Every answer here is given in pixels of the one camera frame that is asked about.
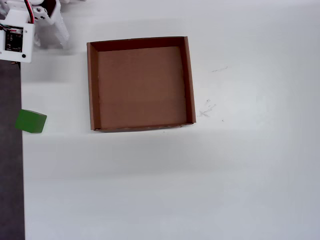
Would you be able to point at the green cube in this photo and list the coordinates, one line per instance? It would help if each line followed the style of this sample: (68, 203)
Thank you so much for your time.
(30, 121)

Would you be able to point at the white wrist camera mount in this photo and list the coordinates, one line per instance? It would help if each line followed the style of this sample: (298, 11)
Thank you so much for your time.
(27, 42)

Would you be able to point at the brown cardboard box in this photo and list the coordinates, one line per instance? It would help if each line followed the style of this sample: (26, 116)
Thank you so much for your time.
(141, 87)

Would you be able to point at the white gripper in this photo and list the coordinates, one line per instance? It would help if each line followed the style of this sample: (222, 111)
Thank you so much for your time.
(60, 29)

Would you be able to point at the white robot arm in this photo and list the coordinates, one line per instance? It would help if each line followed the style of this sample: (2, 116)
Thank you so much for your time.
(3, 6)

